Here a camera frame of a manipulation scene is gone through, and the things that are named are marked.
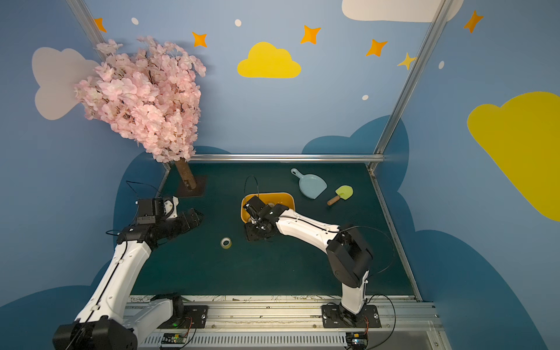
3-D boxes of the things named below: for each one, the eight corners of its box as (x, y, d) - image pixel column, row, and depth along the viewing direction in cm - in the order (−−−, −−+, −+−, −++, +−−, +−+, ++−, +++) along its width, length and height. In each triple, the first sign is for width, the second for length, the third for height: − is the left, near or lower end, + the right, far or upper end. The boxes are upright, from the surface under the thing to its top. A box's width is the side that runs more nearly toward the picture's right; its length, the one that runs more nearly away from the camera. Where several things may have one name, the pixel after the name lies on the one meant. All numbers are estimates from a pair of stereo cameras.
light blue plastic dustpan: (304, 201, 109) (304, 198, 107) (291, 172, 122) (291, 168, 120) (330, 194, 112) (331, 191, 110) (315, 166, 124) (315, 163, 122)
